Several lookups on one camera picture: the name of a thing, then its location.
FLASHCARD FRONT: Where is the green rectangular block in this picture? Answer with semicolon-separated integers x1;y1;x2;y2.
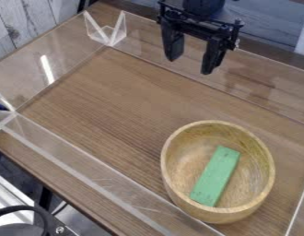
189;146;241;207

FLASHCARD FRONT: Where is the clear acrylic barrier wall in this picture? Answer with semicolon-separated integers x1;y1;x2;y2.
0;7;304;236

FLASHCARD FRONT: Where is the brown wooden bowl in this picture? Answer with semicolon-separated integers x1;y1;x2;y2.
160;120;276;224

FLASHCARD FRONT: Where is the black cable lower left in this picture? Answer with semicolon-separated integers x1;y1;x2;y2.
0;205;50;236

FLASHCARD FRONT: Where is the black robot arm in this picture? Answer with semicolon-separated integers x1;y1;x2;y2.
157;0;245;75

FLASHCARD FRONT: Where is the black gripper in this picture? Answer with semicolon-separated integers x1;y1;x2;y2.
157;0;244;75

